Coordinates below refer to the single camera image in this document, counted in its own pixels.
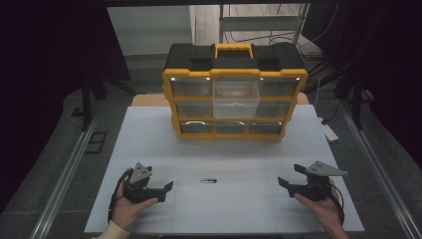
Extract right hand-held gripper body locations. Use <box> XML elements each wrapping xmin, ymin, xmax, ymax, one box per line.
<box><xmin>298</xmin><ymin>160</ymin><xmax>349</xmax><ymax>202</ymax></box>

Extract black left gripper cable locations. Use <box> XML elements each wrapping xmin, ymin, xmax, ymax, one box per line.
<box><xmin>106</xmin><ymin>167</ymin><xmax>133</xmax><ymax>224</ymax></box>

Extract black power cable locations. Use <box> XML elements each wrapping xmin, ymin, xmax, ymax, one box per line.
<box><xmin>320</xmin><ymin>99</ymin><xmax>343</xmax><ymax>126</ymax></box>

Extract person's right hand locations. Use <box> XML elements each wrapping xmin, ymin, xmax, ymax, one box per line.
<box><xmin>293</xmin><ymin>178</ymin><xmax>343</xmax><ymax>230</ymax></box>

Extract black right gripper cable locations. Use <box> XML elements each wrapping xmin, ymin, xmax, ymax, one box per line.
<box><xmin>329</xmin><ymin>183</ymin><xmax>346</xmax><ymax>227</ymax></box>

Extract bundle of floor cables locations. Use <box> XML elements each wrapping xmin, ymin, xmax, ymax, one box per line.
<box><xmin>268</xmin><ymin>31</ymin><xmax>330</xmax><ymax>69</ymax></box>

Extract closed clear organizer drawers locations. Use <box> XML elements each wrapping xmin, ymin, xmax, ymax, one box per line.
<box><xmin>169</xmin><ymin>77</ymin><xmax>301</xmax><ymax>135</ymax></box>

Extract white power strip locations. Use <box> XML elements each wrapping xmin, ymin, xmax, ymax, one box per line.
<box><xmin>318</xmin><ymin>117</ymin><xmax>339</xmax><ymax>142</ymax></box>

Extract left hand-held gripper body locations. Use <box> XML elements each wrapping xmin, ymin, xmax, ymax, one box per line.
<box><xmin>121</xmin><ymin>161</ymin><xmax>160</xmax><ymax>204</ymax></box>

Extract aluminium frame rail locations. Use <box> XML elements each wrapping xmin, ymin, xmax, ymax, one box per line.
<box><xmin>340</xmin><ymin>101</ymin><xmax>422</xmax><ymax>239</ymax></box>
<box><xmin>30</xmin><ymin>111</ymin><xmax>103</xmax><ymax>239</ymax></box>

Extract yellow black drawer organizer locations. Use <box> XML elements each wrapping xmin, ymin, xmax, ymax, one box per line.
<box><xmin>161</xmin><ymin>42</ymin><xmax>310</xmax><ymax>140</ymax></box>

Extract person's left hand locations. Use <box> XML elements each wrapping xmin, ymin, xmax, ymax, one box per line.
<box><xmin>110</xmin><ymin>180</ymin><xmax>160</xmax><ymax>230</ymax></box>

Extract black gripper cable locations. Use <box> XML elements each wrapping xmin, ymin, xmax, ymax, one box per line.
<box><xmin>106</xmin><ymin>167</ymin><xmax>133</xmax><ymax>224</ymax></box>
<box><xmin>329</xmin><ymin>183</ymin><xmax>346</xmax><ymax>227</ymax></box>

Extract black metal stand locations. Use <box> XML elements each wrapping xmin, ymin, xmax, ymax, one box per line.
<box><xmin>70</xmin><ymin>74</ymin><xmax>112</xmax><ymax>131</ymax></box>
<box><xmin>333</xmin><ymin>74</ymin><xmax>366</xmax><ymax>131</ymax></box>

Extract white power cable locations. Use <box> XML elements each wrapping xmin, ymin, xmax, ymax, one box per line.
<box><xmin>314</xmin><ymin>75</ymin><xmax>323</xmax><ymax>120</ymax></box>

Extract grey metal shelf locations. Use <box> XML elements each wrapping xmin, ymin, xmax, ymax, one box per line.
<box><xmin>218</xmin><ymin>3</ymin><xmax>311</xmax><ymax>46</ymax></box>

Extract dark curtain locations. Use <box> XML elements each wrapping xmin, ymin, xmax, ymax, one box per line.
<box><xmin>303</xmin><ymin>0</ymin><xmax>422</xmax><ymax>168</ymax></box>
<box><xmin>0</xmin><ymin>0</ymin><xmax>131</xmax><ymax>214</ymax></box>

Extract clear plastic drawer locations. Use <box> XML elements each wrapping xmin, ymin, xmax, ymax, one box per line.
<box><xmin>211</xmin><ymin>76</ymin><xmax>261</xmax><ymax>120</ymax></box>

